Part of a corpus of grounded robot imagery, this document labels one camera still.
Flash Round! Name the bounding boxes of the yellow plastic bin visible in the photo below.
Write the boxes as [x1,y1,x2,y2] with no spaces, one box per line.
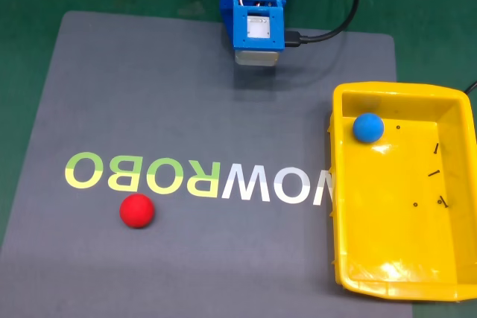
[326,81,477,302]

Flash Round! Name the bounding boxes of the blue boxed gripper camera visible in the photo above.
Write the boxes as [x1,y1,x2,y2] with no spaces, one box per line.
[233,0,287,68]

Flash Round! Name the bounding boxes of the black USB cable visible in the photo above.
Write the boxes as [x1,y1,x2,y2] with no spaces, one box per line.
[285,0,361,48]

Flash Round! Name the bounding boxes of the blue ball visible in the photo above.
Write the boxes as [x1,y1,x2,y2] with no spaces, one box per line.
[352,112,385,144]

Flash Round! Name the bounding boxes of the grey mat with NOWROBO print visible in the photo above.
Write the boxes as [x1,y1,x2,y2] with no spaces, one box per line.
[0,10,414,318]

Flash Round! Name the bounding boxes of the red ball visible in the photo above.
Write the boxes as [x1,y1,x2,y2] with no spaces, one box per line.
[119,193,156,229]

